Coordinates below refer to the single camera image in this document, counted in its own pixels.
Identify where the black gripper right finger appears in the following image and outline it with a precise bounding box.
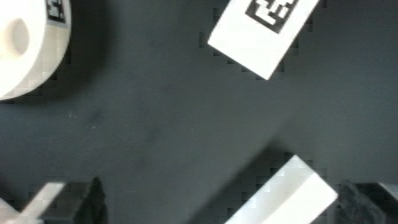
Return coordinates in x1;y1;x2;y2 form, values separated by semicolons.
335;181;398;224

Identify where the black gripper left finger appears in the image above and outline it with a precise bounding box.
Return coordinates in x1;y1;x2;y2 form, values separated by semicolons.
41;177;109;224

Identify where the white stool leg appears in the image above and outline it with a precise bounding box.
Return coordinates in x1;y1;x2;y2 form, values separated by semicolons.
0;182;66;224
224;155;338;224

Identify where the white round stool seat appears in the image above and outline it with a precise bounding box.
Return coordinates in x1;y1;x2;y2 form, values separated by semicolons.
0;0;73;101

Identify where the white stool leg lying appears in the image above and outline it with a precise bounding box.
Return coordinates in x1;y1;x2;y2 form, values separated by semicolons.
0;182;66;224

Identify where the white marker sheet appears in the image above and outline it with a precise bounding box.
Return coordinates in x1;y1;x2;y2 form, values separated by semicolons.
208;0;320;80

